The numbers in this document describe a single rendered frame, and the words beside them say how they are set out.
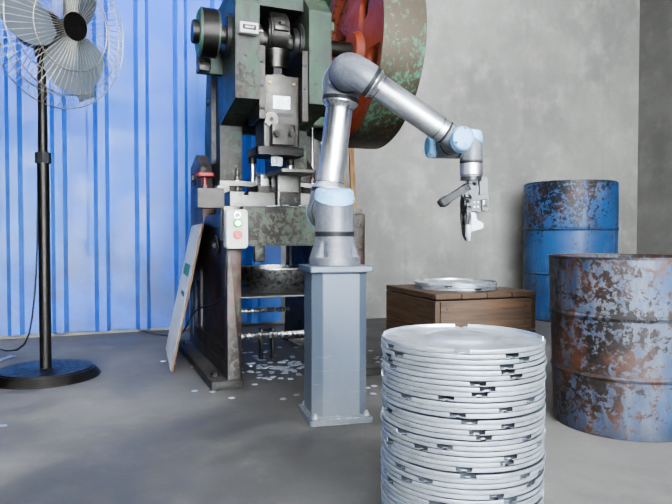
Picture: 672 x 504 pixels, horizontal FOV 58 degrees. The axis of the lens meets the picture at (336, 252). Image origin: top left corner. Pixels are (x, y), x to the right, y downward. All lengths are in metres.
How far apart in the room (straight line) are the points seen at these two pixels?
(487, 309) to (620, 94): 3.50
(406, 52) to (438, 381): 1.60
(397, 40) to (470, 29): 2.19
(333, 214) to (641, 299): 0.84
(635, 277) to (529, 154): 3.00
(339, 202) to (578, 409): 0.88
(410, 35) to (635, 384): 1.42
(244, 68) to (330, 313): 1.10
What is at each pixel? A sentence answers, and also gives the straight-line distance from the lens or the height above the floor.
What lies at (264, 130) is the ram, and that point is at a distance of 2.44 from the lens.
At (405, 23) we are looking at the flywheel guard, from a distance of 2.41.
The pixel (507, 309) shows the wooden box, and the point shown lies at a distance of 2.10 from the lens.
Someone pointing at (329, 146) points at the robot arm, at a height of 0.82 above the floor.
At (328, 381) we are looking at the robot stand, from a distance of 1.76.
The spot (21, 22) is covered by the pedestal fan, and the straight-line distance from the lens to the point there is 2.46.
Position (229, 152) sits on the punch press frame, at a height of 0.89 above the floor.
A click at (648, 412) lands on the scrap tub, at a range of 1.81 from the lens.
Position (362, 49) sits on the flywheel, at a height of 1.32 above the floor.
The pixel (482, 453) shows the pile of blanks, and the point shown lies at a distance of 1.04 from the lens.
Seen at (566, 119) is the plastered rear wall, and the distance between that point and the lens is 4.92.
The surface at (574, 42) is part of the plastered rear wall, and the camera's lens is 5.10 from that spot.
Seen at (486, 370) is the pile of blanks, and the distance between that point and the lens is 1.01.
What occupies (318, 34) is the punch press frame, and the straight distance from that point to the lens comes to 2.56.
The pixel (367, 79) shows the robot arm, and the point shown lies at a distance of 1.84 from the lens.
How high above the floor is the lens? 0.54
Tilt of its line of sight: 1 degrees down
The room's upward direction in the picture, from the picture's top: straight up
